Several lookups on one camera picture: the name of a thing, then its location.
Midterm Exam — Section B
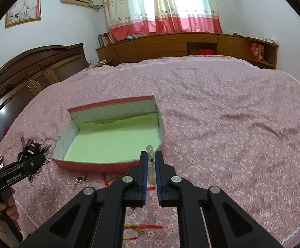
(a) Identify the green bead bracelet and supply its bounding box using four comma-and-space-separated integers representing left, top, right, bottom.
145, 145, 157, 191

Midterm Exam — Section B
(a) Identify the left hand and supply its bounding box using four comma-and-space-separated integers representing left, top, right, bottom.
0, 187, 20, 229

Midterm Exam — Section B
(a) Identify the pink cardboard box green lining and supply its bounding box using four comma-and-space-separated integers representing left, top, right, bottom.
51, 95, 165, 174

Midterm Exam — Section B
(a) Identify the dark wooden headboard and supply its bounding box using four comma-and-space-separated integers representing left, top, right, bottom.
0, 43, 89, 142

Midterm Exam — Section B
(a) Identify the pink floral bedspread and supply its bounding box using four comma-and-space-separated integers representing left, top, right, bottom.
0, 56, 300, 247

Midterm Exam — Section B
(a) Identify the framed wedding photo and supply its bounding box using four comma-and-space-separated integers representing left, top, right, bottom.
5, 0, 42, 28

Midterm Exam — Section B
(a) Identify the red cushion in cabinet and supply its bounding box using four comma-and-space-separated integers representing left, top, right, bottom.
199, 48, 215, 56

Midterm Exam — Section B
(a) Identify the long wooden cabinet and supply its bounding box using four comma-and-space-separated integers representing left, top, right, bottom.
96, 32, 278, 69

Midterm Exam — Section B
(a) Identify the red box on shelf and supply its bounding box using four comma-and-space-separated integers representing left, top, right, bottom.
250, 42, 264, 62

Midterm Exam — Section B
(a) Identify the row of books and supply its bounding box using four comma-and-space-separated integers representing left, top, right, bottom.
98, 32, 116, 47

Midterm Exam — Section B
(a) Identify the pink white floral curtain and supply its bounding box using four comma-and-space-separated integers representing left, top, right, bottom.
103, 0, 222, 42

